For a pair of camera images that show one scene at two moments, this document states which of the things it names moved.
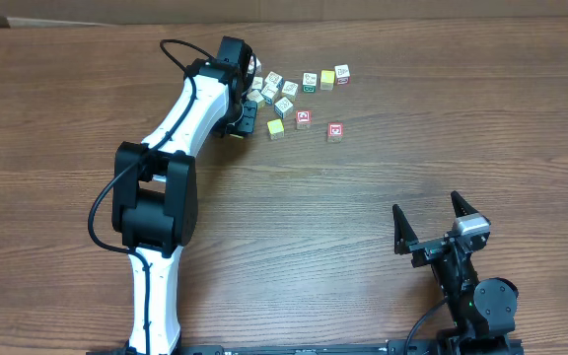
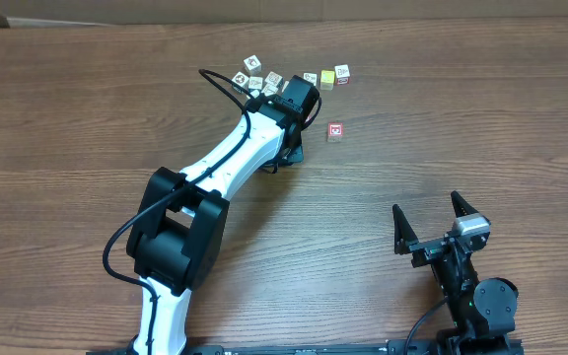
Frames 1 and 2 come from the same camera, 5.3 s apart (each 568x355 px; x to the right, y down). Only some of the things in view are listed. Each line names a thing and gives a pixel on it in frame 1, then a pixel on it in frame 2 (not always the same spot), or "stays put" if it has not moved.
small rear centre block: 257,83 stays put
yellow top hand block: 327,79 stays put
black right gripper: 428,249 stays put
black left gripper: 246,122 → 296,150
